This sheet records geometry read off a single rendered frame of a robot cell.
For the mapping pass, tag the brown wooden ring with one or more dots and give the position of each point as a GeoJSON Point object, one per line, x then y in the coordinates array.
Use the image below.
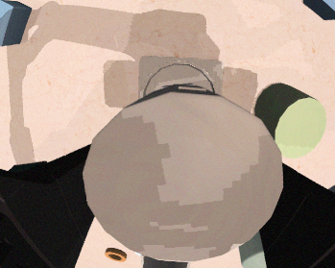
{"type": "Point", "coordinates": [115, 254]}

